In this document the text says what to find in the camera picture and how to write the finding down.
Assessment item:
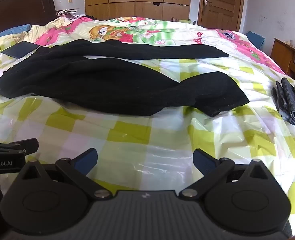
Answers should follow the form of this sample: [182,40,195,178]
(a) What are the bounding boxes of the blue pillow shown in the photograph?
[0,24,32,43]

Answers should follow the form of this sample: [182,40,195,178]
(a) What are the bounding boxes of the pile of clothes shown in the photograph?
[56,9,94,20]

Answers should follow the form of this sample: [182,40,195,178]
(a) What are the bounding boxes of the grey folded pants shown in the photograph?
[271,77,295,139]

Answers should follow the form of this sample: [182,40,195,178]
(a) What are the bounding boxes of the dark wooden headboard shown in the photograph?
[0,0,57,40]

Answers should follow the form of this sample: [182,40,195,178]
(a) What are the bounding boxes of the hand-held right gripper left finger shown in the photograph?
[21,148,112,200]

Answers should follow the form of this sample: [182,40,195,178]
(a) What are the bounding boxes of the black pants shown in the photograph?
[0,39,249,117]

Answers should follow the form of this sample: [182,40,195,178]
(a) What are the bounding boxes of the dark tablet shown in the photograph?
[1,41,40,59]

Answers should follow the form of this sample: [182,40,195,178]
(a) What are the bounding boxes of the wooden side table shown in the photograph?
[270,37,295,81]

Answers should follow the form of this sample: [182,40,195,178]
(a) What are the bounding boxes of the blue foam mat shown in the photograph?
[246,31,266,50]

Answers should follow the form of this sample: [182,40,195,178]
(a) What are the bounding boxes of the wooden door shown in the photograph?
[197,0,246,32]

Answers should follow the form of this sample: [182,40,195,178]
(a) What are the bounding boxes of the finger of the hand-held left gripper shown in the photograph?
[0,138,39,153]

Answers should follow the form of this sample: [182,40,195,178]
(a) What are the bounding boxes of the printed checkered blanket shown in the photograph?
[0,17,295,222]

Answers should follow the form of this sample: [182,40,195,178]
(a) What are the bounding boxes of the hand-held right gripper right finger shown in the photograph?
[179,148,265,200]

